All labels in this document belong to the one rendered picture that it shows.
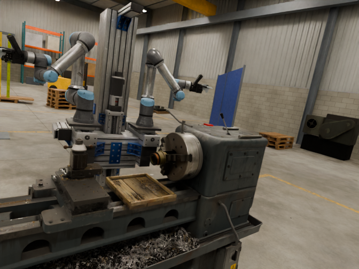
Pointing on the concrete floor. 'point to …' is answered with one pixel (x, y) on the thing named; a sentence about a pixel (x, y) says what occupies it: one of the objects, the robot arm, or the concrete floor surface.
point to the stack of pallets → (56, 100)
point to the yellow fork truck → (62, 83)
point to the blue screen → (226, 97)
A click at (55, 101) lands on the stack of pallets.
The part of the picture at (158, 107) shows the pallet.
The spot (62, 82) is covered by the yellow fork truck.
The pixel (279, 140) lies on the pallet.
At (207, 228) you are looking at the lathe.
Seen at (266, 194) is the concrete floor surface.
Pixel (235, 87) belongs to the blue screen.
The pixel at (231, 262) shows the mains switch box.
